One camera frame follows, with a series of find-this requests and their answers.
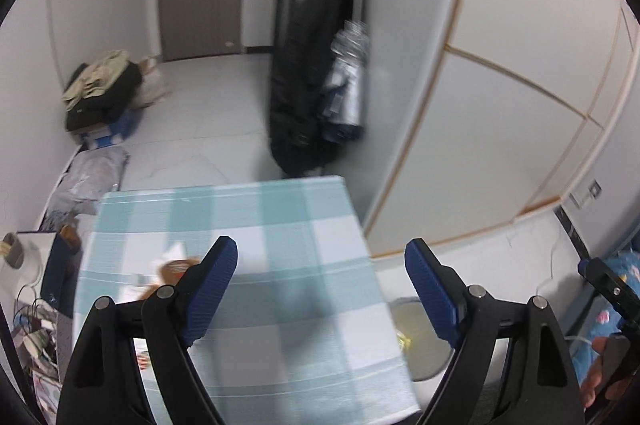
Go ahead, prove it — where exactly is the navy blue panel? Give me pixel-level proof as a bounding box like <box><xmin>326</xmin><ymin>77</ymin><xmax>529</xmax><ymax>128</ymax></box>
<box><xmin>40</xmin><ymin>232</ymin><xmax>84</xmax><ymax>319</ymax></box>

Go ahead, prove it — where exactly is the wall socket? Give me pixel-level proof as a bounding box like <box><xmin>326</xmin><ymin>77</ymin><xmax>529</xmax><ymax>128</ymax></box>
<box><xmin>572</xmin><ymin>179</ymin><xmax>603</xmax><ymax>208</ymax></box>

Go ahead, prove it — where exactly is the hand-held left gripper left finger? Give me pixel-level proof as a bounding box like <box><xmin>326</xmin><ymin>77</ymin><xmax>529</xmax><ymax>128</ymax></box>
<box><xmin>56</xmin><ymin>236</ymin><xmax>238</xmax><ymax>425</ymax></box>

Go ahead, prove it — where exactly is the small wooden block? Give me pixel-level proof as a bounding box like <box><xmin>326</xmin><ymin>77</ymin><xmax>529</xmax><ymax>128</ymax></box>
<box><xmin>58</xmin><ymin>225</ymin><xmax>81</xmax><ymax>254</ymax></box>

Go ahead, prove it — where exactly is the beige tote bag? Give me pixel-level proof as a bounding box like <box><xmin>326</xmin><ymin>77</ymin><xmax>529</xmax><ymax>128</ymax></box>
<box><xmin>131</xmin><ymin>55</ymin><xmax>172</xmax><ymax>109</ymax></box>

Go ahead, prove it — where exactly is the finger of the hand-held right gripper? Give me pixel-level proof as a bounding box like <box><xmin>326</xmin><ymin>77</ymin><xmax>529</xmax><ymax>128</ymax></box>
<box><xmin>577</xmin><ymin>257</ymin><xmax>640</xmax><ymax>336</ymax></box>

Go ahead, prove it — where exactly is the person's right hand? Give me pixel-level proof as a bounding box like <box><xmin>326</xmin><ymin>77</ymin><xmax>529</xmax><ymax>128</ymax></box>
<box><xmin>581</xmin><ymin>336</ymin><xmax>617</xmax><ymax>411</ymax></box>

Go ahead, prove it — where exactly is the tangle of cables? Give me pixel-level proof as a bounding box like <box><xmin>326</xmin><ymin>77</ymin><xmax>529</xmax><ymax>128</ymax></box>
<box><xmin>14</xmin><ymin>284</ymin><xmax>57</xmax><ymax>331</ymax></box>

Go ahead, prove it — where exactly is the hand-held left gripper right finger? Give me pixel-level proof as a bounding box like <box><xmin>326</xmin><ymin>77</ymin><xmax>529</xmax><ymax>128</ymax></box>
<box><xmin>404</xmin><ymin>238</ymin><xmax>586</xmax><ymax>425</ymax></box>

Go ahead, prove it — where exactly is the grey plastic mailing bag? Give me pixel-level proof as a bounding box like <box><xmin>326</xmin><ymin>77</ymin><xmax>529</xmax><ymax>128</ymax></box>
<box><xmin>47</xmin><ymin>147</ymin><xmax>131</xmax><ymax>217</ymax></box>

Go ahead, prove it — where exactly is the grey speckled box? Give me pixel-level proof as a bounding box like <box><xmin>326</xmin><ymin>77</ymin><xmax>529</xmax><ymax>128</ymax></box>
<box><xmin>9</xmin><ymin>300</ymin><xmax>68</xmax><ymax>411</ymax></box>

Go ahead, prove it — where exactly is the blue cardboard box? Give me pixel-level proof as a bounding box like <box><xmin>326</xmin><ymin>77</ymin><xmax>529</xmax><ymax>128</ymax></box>
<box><xmin>81</xmin><ymin>109</ymin><xmax>144</xmax><ymax>151</ymax></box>

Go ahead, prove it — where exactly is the black hanging coat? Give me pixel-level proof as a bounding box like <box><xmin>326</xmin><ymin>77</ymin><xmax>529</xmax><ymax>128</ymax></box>
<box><xmin>267</xmin><ymin>0</ymin><xmax>368</xmax><ymax>178</ymax></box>

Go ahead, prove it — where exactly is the brown snack wrapper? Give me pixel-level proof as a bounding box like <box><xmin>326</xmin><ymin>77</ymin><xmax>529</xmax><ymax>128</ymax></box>
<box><xmin>149</xmin><ymin>257</ymin><xmax>203</xmax><ymax>301</ymax></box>

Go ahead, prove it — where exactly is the teal checked tablecloth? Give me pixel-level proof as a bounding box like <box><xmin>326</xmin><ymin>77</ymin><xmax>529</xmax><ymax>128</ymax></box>
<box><xmin>72</xmin><ymin>175</ymin><xmax>421</xmax><ymax>425</ymax></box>

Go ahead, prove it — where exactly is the silver folded umbrella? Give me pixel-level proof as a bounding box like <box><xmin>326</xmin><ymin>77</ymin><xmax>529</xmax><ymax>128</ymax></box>
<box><xmin>320</xmin><ymin>20</ymin><xmax>372</xmax><ymax>142</ymax></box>

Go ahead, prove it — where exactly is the beige clothing pile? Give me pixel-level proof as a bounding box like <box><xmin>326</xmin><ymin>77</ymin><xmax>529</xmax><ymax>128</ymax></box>
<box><xmin>62</xmin><ymin>50</ymin><xmax>132</xmax><ymax>111</ymax></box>

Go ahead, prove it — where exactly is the white side table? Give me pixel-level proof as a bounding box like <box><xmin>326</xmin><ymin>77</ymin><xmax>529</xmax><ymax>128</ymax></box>
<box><xmin>0</xmin><ymin>230</ymin><xmax>60</xmax><ymax>306</ymax></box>

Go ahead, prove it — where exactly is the round bin with yellowish liner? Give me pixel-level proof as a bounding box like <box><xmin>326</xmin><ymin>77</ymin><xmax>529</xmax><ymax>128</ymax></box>
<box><xmin>387</xmin><ymin>297</ymin><xmax>453</xmax><ymax>382</ymax></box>

